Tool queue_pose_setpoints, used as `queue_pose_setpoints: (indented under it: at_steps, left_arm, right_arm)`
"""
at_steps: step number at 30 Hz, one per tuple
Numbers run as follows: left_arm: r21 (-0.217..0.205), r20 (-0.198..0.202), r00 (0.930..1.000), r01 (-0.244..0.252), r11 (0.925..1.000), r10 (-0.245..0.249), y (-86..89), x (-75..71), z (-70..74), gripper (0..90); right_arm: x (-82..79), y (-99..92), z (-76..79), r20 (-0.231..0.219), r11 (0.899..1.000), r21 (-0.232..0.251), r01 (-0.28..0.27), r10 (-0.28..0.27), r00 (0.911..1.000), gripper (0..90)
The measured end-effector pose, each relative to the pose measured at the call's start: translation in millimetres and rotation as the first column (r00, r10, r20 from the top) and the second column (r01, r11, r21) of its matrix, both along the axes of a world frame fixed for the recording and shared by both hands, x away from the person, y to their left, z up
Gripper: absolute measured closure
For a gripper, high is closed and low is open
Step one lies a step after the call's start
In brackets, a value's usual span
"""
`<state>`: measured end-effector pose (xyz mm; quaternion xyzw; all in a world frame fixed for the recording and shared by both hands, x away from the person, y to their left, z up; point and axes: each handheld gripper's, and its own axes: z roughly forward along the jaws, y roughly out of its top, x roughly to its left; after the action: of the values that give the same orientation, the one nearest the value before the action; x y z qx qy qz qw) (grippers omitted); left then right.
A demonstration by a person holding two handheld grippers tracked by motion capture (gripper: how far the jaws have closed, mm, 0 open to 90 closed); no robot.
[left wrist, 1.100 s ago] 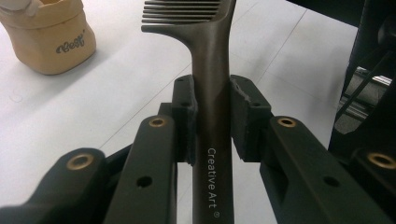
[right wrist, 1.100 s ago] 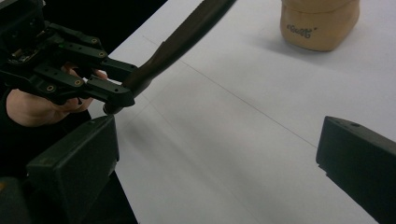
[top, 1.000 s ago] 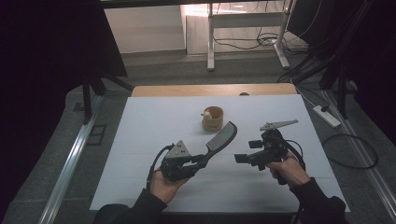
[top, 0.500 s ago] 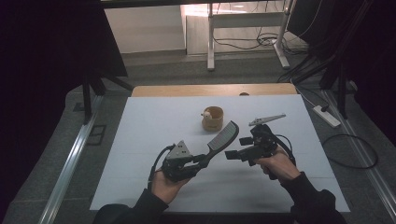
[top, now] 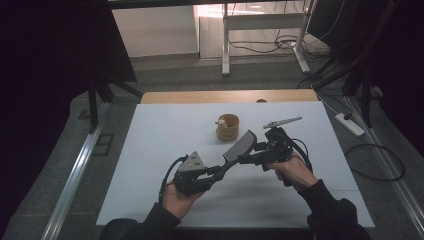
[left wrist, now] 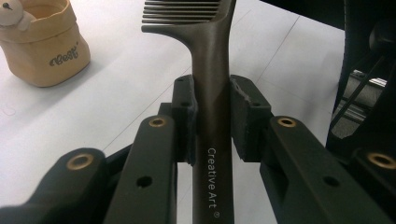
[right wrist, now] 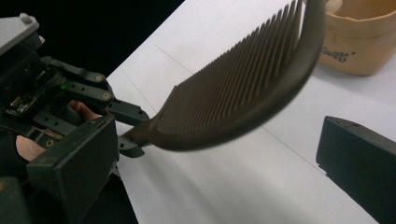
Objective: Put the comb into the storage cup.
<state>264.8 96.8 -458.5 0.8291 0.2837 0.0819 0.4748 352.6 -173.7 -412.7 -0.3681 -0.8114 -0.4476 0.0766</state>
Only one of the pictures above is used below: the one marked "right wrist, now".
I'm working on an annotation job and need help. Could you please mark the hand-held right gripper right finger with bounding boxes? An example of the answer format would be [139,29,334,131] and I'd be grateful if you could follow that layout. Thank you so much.
[315,115,396,224]

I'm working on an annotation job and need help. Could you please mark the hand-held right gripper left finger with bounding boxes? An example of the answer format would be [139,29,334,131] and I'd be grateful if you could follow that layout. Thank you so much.
[25,115,120,224]

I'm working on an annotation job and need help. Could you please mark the black comb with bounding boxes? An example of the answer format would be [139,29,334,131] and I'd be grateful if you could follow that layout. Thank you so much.
[120,0,328,154]

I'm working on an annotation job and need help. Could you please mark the tan cup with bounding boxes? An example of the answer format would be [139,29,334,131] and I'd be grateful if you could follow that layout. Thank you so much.
[317,0,396,77]

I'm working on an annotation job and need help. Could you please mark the white table mat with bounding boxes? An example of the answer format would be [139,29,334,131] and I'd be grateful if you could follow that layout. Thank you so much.
[106,0,396,224]

